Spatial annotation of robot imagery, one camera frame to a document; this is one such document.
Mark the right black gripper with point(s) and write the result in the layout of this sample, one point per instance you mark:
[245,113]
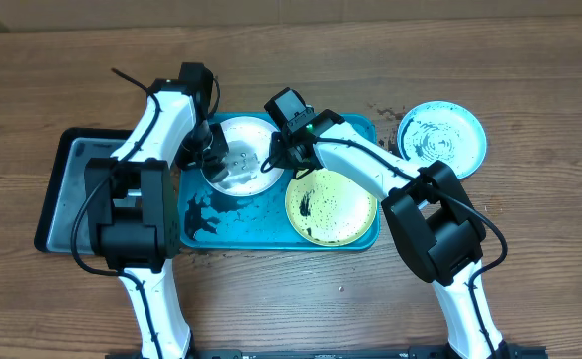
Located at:
[281,159]

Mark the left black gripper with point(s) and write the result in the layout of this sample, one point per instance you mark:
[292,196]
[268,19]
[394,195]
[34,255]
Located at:
[184,161]

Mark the white round plate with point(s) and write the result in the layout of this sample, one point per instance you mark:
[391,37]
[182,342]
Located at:
[248,140]

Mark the light blue round plate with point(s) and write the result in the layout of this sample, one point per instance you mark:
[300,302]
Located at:
[443,131]

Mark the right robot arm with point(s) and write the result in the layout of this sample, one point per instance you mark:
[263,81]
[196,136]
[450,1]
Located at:
[435,228]

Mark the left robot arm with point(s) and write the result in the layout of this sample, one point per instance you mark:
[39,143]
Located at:
[130,209]

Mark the teal plastic serving tray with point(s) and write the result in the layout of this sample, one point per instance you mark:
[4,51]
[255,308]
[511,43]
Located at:
[213,220]

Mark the black water tray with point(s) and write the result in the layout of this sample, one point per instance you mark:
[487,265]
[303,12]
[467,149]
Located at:
[66,188]

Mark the yellow-green round plate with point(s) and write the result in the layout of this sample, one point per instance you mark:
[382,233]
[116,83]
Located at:
[328,209]

